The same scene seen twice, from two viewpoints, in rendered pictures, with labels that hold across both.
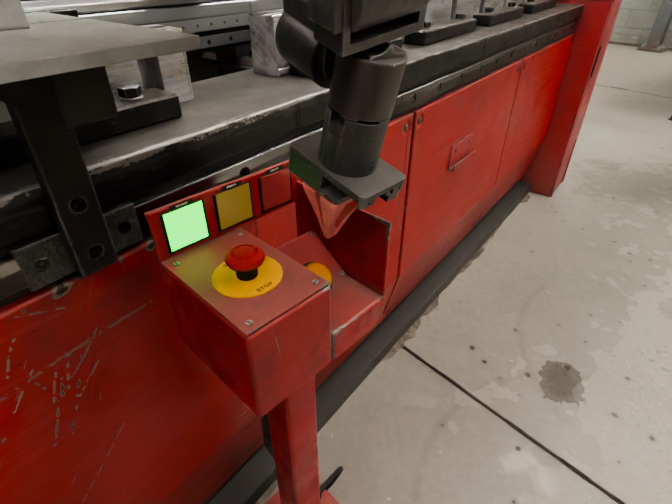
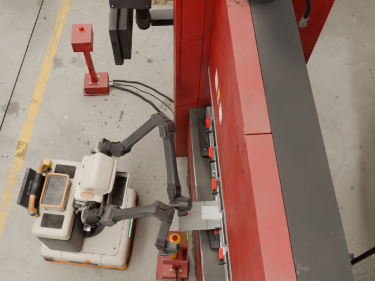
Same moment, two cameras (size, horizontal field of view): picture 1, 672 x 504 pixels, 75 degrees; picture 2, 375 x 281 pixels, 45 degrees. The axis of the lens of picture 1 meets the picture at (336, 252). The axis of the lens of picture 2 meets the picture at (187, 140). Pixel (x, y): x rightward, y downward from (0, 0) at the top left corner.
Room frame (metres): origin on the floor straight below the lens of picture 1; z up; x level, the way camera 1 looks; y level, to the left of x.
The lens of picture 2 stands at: (0.91, -0.38, 3.71)
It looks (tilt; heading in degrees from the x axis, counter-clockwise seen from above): 64 degrees down; 136
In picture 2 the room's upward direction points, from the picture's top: 3 degrees clockwise
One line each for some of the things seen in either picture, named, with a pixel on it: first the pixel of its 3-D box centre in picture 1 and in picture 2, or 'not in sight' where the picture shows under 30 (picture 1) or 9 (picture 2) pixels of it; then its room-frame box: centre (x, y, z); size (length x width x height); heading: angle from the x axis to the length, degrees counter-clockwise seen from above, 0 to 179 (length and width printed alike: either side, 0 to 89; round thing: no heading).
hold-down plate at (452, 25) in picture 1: (442, 30); not in sight; (1.24, -0.27, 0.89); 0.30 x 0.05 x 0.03; 143
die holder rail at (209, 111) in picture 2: not in sight; (213, 140); (0.04, 0.72, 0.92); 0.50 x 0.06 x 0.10; 143
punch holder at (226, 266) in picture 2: not in sight; (234, 267); (0.77, 0.15, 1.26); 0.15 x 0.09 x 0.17; 143
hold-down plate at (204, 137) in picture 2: not in sight; (204, 136); (-0.04, 0.70, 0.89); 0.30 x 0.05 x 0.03; 143
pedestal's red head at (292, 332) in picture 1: (279, 274); (176, 247); (0.40, 0.07, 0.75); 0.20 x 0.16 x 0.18; 136
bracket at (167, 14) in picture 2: not in sight; (168, 33); (-0.72, 0.96, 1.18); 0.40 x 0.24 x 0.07; 143
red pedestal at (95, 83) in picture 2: not in sight; (89, 61); (-1.43, 0.61, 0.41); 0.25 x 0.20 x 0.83; 53
